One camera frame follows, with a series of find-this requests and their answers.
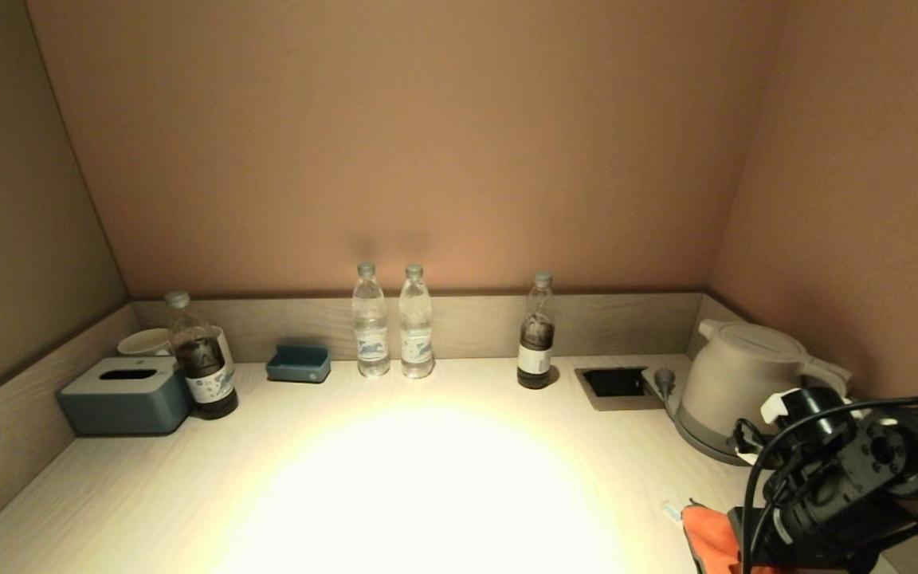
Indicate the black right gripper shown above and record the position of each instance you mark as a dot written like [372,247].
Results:
[833,518]

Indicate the dark drink bottle patterned label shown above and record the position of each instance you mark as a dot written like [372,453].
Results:
[202,375]

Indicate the clear water bottle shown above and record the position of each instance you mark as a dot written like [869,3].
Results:
[370,335]
[415,335]

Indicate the white ceramic cup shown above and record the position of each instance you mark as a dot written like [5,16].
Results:
[225,351]
[143,343]

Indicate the recessed black socket box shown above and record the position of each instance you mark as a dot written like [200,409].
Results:
[614,383]

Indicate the white electric kettle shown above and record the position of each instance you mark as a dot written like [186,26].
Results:
[734,375]

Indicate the slim dark bottle white label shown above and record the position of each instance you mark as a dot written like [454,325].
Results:
[535,351]

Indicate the small blue tray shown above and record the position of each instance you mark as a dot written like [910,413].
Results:
[298,367]

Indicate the grey kettle base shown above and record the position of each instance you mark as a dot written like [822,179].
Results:
[698,442]

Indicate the blue-grey tissue box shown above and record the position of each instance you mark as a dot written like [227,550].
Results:
[124,402]

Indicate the orange microfibre cloth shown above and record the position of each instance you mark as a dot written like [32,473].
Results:
[710,534]

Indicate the grey power plug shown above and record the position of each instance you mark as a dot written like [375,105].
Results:
[662,383]

